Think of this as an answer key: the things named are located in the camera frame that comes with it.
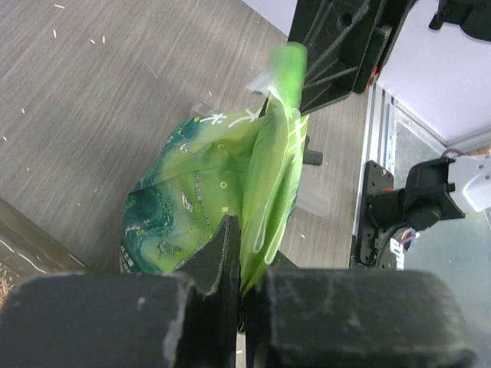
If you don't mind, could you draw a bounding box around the green cat litter bag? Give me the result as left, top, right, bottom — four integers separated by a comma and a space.
120, 42, 308, 293

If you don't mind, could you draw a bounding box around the translucent grey litter box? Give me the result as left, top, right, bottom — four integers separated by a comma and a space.
0, 200, 87, 303

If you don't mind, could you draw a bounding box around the black bag clip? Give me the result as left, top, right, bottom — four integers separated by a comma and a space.
303, 135, 323, 166

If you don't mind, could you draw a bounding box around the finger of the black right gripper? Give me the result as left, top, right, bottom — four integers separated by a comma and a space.
288, 0, 414, 114

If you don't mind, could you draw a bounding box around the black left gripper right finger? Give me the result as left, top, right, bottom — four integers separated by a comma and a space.
245, 264, 476, 367

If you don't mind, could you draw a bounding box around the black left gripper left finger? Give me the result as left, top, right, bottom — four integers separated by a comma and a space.
1, 215, 240, 367

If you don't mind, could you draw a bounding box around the clear plastic scoop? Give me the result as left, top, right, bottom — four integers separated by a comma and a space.
189, 102, 331, 218

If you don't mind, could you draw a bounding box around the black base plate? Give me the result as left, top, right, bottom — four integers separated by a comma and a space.
349, 160, 404, 270

